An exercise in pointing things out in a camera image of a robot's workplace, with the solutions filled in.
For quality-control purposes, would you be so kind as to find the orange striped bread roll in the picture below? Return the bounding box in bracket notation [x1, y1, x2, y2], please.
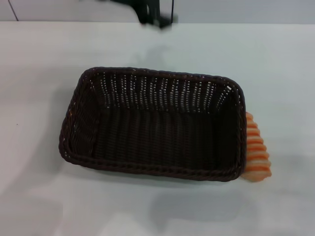
[242, 112, 273, 184]

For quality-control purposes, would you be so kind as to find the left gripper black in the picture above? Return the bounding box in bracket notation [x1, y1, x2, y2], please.
[98, 0, 178, 29]

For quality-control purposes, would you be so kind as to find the dark brown woven basket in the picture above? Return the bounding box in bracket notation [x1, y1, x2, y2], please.
[58, 66, 248, 184]

